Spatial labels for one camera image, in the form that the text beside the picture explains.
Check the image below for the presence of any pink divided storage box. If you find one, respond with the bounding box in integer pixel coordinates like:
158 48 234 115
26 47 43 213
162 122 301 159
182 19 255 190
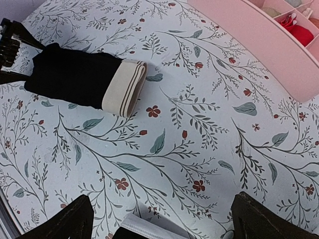
188 0 319 102

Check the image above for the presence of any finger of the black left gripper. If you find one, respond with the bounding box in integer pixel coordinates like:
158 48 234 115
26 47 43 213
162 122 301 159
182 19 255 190
0 70 30 85
14 23 45 50

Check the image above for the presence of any black underwear beige waistband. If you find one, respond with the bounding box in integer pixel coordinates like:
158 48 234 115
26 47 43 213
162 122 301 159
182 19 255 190
24 43 148 118

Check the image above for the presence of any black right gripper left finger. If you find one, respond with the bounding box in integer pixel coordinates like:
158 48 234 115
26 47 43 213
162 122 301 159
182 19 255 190
18 195 94 239

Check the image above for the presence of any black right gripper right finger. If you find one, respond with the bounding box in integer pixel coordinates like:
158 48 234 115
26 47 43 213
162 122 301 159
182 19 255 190
231 192 319 239

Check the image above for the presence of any black underwear white lettering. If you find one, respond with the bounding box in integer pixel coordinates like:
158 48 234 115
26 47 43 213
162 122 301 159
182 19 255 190
112 214 189 239

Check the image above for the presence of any floral patterned table mat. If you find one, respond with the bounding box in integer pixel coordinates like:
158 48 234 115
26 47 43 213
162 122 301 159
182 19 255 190
0 0 319 239

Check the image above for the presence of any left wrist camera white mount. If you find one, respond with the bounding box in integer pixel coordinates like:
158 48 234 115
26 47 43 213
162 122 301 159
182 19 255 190
0 18 28 67

